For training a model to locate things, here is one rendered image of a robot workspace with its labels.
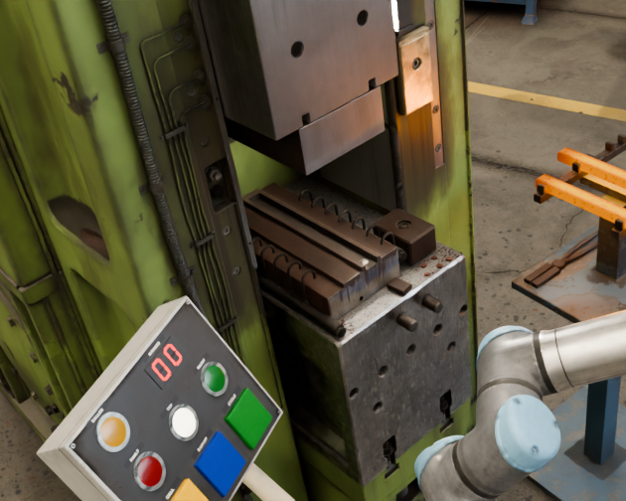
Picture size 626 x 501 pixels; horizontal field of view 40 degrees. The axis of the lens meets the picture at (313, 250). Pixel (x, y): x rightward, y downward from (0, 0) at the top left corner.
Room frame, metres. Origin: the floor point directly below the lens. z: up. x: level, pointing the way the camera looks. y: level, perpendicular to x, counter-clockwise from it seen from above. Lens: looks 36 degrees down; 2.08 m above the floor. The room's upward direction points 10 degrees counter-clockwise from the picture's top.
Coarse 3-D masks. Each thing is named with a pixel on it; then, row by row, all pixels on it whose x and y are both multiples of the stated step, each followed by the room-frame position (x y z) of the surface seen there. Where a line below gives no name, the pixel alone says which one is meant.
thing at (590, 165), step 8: (560, 152) 1.73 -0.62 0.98; (568, 152) 1.72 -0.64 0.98; (576, 152) 1.72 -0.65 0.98; (560, 160) 1.72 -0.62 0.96; (568, 160) 1.70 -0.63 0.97; (576, 160) 1.68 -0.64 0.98; (584, 160) 1.68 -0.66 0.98; (592, 160) 1.67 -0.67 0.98; (584, 168) 1.66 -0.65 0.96; (592, 168) 1.65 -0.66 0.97; (600, 168) 1.63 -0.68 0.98; (608, 168) 1.63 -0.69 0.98; (616, 168) 1.62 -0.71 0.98; (600, 176) 1.63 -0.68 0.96; (608, 176) 1.61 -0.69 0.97; (616, 176) 1.59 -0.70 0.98; (624, 176) 1.59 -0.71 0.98; (616, 184) 1.59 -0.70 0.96; (624, 184) 1.57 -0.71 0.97
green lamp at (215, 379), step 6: (210, 366) 1.07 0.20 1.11; (216, 366) 1.07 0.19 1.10; (210, 372) 1.06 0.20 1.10; (216, 372) 1.06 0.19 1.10; (222, 372) 1.07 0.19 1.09; (210, 378) 1.05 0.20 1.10; (216, 378) 1.05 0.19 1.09; (222, 378) 1.06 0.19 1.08; (210, 384) 1.04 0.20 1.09; (216, 384) 1.05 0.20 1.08; (222, 384) 1.05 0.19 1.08; (216, 390) 1.04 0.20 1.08
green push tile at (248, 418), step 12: (240, 396) 1.05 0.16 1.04; (252, 396) 1.06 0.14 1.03; (240, 408) 1.03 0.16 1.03; (252, 408) 1.04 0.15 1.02; (264, 408) 1.06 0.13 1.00; (228, 420) 1.00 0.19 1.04; (240, 420) 1.01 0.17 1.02; (252, 420) 1.03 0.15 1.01; (264, 420) 1.04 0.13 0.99; (240, 432) 1.00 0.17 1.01; (252, 432) 1.01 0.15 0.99; (252, 444) 0.99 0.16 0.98
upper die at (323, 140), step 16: (368, 96) 1.44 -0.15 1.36; (336, 112) 1.39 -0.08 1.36; (352, 112) 1.41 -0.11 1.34; (368, 112) 1.43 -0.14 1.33; (240, 128) 1.49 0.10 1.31; (304, 128) 1.35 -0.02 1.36; (320, 128) 1.37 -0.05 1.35; (336, 128) 1.39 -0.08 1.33; (352, 128) 1.41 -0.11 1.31; (368, 128) 1.43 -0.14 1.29; (384, 128) 1.45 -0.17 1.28; (256, 144) 1.46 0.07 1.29; (272, 144) 1.41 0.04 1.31; (288, 144) 1.37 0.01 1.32; (304, 144) 1.34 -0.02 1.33; (320, 144) 1.36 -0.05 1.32; (336, 144) 1.38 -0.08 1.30; (352, 144) 1.41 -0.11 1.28; (288, 160) 1.38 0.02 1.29; (304, 160) 1.34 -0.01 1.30; (320, 160) 1.36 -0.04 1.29
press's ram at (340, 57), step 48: (240, 0) 1.33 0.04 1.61; (288, 0) 1.35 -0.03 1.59; (336, 0) 1.41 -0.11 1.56; (384, 0) 1.47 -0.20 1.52; (240, 48) 1.35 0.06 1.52; (288, 48) 1.34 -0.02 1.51; (336, 48) 1.40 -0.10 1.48; (384, 48) 1.46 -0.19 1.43; (240, 96) 1.38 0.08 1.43; (288, 96) 1.34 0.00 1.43; (336, 96) 1.39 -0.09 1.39
